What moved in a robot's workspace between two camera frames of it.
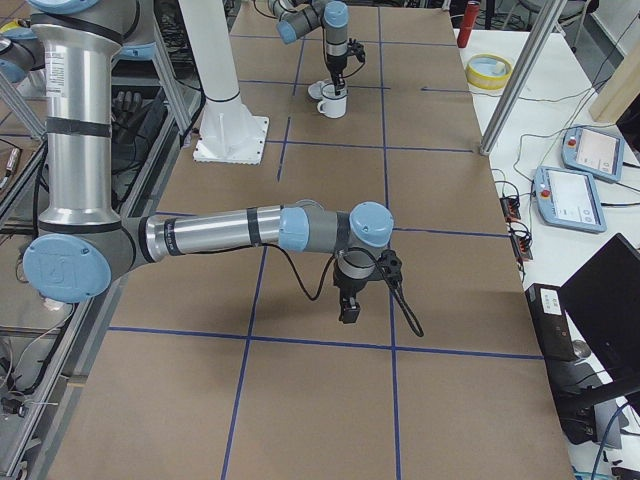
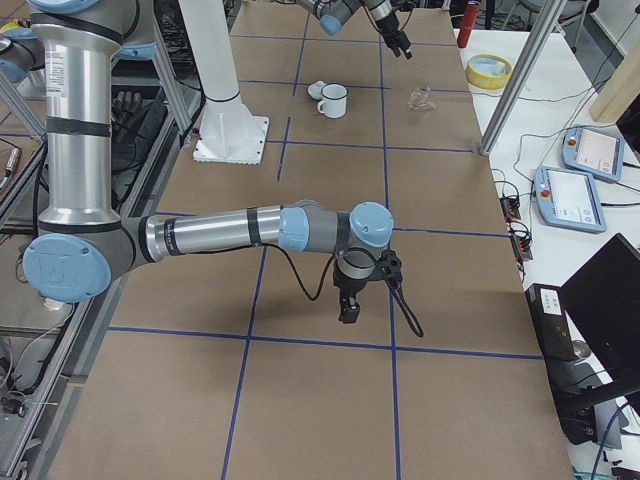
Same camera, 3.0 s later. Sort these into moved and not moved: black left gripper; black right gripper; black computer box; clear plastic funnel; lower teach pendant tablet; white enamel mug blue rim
Moved: clear plastic funnel; black left gripper
Not moved: lower teach pendant tablet; white enamel mug blue rim; black right gripper; black computer box
